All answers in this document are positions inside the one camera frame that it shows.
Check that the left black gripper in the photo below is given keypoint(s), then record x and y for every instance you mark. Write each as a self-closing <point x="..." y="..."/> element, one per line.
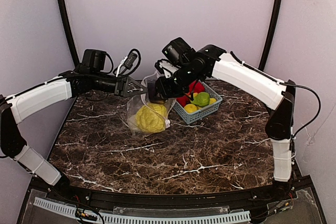
<point x="120" y="87"/>

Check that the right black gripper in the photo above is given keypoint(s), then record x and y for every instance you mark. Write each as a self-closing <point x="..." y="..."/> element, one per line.
<point x="161" y="89"/>

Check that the purple eggplant toy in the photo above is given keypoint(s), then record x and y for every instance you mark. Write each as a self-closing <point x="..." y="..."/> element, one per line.
<point x="152" y="91"/>

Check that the clear zip top bag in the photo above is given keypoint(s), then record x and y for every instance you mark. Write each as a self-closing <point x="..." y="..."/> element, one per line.
<point x="134" y="104"/>

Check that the napa cabbage toy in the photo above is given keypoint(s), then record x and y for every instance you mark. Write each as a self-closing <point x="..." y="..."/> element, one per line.
<point x="151" y="118"/>

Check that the green pepper toy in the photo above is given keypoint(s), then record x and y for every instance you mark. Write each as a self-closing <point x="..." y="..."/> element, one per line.
<point x="201" y="99"/>

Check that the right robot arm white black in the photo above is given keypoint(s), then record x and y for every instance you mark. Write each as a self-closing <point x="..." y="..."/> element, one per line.
<point x="188" y="65"/>

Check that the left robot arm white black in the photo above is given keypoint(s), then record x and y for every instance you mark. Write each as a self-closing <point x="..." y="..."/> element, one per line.
<point x="87" y="76"/>

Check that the yellow lemon toy front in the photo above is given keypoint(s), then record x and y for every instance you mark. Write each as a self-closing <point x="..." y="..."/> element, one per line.
<point x="190" y="108"/>

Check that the light blue plastic basket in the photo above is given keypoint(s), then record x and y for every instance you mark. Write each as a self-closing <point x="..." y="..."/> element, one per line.
<point x="189" y="118"/>

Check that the small yellow fruit toy right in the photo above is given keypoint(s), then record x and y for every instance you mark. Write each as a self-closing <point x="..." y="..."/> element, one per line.
<point x="212" y="101"/>

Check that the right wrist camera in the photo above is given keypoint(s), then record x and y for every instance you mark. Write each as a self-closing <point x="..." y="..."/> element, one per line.
<point x="164" y="67"/>

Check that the white cable duct strip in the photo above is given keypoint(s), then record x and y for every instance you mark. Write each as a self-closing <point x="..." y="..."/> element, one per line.
<point x="137" y="215"/>

